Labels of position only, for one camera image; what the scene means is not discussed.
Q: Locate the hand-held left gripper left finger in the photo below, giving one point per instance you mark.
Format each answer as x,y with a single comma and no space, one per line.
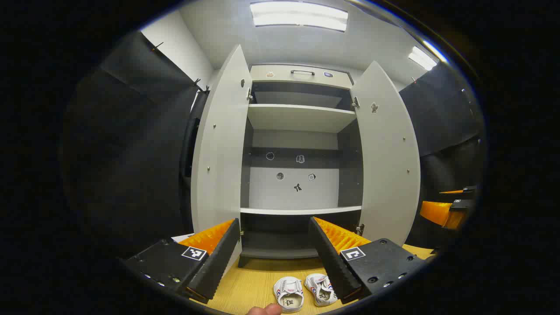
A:
216,262

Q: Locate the small ceiling light panel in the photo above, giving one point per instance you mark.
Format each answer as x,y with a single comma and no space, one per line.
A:
422,58

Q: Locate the grey shoe cabinet door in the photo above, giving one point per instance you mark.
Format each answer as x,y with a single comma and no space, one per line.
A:
387,166
221,153

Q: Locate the black backdrop cloth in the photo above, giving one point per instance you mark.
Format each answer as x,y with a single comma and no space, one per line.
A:
131,153

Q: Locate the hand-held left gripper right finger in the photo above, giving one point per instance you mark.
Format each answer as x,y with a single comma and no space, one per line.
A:
334,262

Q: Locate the large ceiling light panel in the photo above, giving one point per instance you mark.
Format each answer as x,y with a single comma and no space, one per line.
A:
299,15

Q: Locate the grey cabinet drawer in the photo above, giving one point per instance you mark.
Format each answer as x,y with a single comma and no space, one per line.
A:
280,73

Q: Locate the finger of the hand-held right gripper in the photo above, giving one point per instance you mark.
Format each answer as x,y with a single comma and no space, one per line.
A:
469,190
435,213

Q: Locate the white shoe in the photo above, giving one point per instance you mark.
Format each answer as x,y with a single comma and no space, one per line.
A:
288,295
321,288

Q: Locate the grey cabinet shelf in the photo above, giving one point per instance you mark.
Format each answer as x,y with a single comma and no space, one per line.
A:
302,211
299,117

